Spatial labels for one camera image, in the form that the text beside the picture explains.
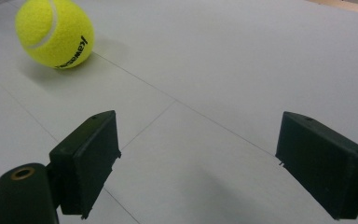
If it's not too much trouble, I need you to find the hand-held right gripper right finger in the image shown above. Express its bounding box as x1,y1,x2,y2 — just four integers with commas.
274,111,358,221

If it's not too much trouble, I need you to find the wooden table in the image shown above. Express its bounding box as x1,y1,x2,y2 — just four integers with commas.
304,0,358,17

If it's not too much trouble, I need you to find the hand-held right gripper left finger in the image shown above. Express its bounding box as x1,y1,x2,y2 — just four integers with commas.
48,109,122,220

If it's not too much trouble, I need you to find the yellow tennis ball black print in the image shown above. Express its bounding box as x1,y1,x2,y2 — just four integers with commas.
14,0,96,70

